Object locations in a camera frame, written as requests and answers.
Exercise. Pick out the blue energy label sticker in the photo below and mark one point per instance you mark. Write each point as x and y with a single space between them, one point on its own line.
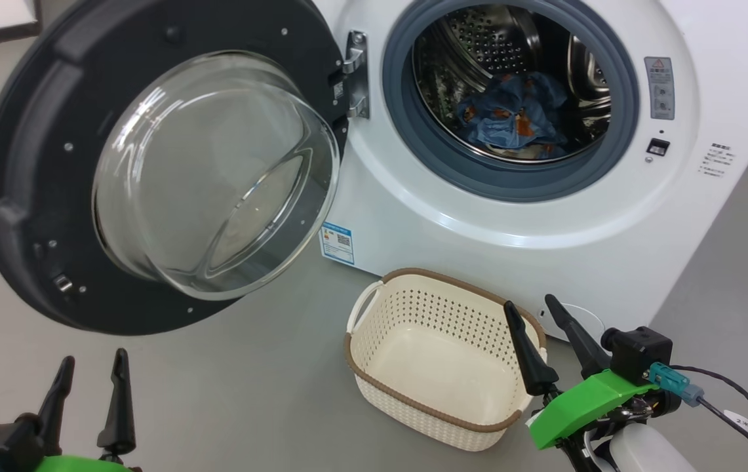
337 242

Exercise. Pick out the metal door hinge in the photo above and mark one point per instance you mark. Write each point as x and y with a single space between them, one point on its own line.
355 72

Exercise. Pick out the steel washing machine drum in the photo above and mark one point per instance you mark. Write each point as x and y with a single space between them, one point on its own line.
485 39

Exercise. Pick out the black round washer door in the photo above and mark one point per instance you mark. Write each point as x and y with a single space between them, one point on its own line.
33 164

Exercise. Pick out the white front-load washing machine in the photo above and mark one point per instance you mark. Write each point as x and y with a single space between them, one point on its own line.
544 262

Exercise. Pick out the black door latch socket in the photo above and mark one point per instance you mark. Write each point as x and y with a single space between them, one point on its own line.
658 147

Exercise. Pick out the grey warning sticker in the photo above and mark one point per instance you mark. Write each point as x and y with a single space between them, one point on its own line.
659 88

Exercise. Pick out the blue bear-print garment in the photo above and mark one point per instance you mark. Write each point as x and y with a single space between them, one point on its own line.
537 88
498 128

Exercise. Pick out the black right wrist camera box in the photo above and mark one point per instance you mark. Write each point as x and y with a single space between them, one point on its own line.
639 354

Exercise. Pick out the round white filter cover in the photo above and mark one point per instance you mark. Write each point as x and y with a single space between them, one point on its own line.
593 321

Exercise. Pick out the cream perforated laundry basket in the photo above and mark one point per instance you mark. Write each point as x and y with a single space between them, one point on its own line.
439 367

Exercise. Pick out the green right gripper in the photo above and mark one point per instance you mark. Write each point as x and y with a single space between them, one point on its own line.
583 406

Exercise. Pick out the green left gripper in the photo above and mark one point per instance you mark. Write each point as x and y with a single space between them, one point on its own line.
78 464

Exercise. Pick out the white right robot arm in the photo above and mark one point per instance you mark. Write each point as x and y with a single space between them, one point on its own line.
649 452

